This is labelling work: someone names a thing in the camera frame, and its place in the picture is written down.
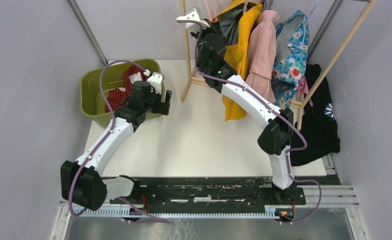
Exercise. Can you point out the red polka dot skirt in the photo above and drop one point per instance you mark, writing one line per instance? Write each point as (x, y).
(117, 95)

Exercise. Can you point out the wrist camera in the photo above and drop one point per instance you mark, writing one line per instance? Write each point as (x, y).
(192, 20)
(155, 79)

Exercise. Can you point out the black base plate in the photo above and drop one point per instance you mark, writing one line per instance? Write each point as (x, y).
(212, 195)

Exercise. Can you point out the wooden clothes rack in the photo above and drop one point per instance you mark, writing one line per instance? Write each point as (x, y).
(192, 78)

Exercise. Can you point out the green plastic basket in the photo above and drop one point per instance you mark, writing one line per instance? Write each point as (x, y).
(96, 89)

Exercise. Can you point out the pink wire hanger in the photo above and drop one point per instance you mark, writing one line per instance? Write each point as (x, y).
(211, 9)

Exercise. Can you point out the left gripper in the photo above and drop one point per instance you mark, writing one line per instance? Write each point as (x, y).
(162, 107)

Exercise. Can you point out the black garment with flower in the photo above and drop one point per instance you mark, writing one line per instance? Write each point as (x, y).
(319, 128)

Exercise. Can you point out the blue floral garment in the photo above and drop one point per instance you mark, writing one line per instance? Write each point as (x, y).
(292, 40)

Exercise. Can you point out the pink garment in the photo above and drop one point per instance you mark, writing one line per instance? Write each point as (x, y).
(262, 53)

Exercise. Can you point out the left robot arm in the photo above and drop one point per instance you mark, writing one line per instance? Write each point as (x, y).
(81, 180)

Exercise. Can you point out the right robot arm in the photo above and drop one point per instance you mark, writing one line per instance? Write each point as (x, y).
(276, 124)

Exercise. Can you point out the yellow skirt grey lining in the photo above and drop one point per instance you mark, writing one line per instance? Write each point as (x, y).
(236, 23)

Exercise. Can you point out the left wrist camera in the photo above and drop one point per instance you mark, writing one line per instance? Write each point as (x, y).
(155, 79)

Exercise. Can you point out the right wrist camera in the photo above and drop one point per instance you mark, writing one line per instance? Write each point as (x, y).
(192, 20)

